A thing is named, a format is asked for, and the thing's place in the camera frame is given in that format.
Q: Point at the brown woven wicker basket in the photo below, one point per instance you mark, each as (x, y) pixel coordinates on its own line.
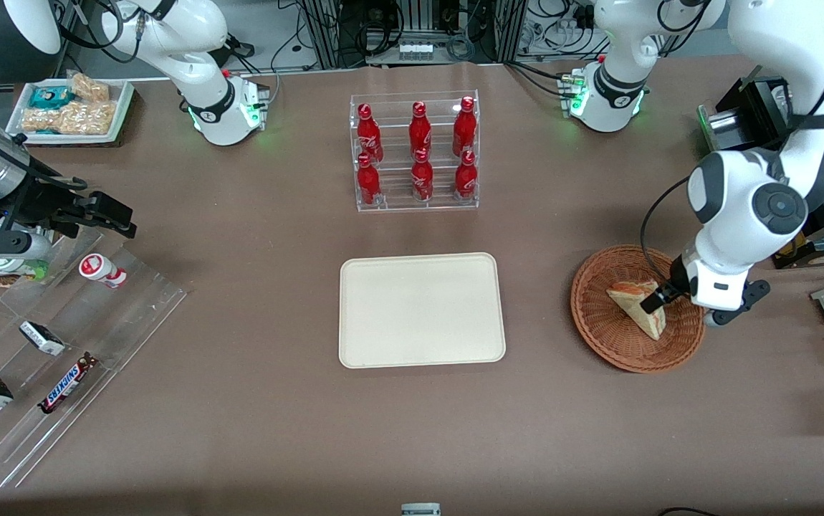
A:
(612, 337)

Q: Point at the red cola bottle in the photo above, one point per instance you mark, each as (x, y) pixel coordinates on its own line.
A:
(367, 185)
(422, 179)
(420, 132)
(368, 136)
(466, 178)
(464, 127)

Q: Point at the small clear peanut snack bag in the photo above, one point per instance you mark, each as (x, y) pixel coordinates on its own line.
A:
(89, 87)

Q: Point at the white rectangular snack tray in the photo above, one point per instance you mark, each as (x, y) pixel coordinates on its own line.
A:
(122, 107)

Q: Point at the white power strip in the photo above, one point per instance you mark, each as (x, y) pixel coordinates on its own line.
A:
(415, 50)

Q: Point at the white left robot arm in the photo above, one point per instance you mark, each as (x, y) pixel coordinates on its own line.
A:
(777, 43)

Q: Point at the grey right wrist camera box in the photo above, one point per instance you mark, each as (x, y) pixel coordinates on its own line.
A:
(3, 245)

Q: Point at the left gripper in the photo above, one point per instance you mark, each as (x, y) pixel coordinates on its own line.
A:
(676, 279)

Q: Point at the large clear peanut snack bag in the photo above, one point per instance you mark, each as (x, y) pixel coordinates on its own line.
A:
(88, 117)

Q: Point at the small white red yogurt bottle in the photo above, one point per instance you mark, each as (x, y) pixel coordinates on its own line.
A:
(97, 268)

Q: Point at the clear acrylic bottle rack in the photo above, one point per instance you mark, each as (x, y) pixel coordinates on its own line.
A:
(390, 201)

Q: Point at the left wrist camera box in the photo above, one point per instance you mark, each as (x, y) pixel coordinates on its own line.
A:
(740, 299)

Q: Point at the beige plastic serving tray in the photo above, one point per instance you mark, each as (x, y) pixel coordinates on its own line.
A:
(423, 312)

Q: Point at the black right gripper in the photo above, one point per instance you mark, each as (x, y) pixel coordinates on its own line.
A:
(41, 203)

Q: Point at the triangular sandwich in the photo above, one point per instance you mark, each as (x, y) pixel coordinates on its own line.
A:
(634, 304)

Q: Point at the clear acrylic stepped display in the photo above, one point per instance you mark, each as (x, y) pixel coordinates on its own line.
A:
(125, 322)

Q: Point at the black food warmer appliance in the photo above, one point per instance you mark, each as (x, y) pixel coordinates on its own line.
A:
(741, 118)

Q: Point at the brown snickers bar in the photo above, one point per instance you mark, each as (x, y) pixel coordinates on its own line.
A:
(66, 383)

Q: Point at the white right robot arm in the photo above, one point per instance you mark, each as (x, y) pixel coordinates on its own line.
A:
(197, 32)

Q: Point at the teal snack package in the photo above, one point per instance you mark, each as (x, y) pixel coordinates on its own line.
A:
(49, 96)

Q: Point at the medium clear peanut snack bag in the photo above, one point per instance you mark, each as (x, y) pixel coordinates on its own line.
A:
(39, 120)

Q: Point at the grey device at table edge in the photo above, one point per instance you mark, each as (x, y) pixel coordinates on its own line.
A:
(420, 509)

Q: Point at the aluminium frame electronics rack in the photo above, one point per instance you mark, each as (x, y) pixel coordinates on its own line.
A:
(412, 18)

